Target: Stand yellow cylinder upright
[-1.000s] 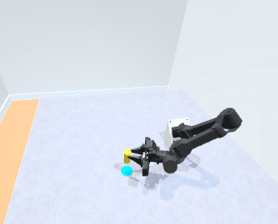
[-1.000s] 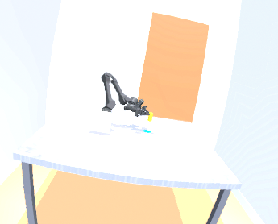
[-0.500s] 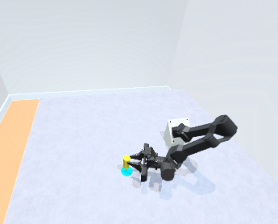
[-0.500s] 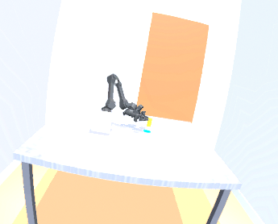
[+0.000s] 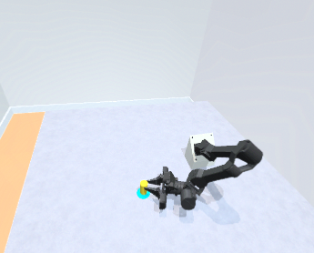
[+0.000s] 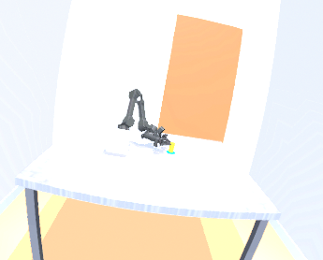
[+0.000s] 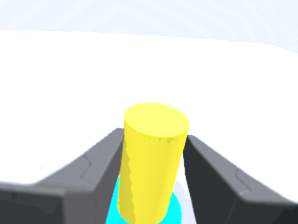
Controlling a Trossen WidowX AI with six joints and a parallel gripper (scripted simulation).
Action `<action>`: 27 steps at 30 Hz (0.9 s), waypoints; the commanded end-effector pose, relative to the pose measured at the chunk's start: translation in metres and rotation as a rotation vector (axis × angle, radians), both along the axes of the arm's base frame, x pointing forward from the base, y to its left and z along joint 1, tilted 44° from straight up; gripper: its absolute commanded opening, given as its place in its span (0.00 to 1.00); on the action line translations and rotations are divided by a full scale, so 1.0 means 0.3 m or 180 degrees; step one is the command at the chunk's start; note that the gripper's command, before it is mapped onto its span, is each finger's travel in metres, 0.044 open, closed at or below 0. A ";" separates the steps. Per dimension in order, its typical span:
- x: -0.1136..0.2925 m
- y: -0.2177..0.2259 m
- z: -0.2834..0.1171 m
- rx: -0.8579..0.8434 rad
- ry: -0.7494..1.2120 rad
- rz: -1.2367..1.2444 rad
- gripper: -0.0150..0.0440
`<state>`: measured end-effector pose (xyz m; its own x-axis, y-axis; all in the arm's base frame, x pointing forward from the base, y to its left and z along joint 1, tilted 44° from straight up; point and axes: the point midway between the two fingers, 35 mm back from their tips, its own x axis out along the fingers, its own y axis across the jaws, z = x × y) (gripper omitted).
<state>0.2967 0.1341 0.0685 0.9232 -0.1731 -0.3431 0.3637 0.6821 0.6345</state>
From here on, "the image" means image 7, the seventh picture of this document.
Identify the yellow cylinder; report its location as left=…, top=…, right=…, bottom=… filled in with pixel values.
left=117, top=102, right=190, bottom=224

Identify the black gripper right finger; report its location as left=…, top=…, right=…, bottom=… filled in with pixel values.
left=183, top=135, right=298, bottom=224

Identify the cyan circle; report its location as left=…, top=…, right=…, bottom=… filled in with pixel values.
left=106, top=176, right=181, bottom=224

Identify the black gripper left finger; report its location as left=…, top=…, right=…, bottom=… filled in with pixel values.
left=0, top=128, right=125, bottom=224

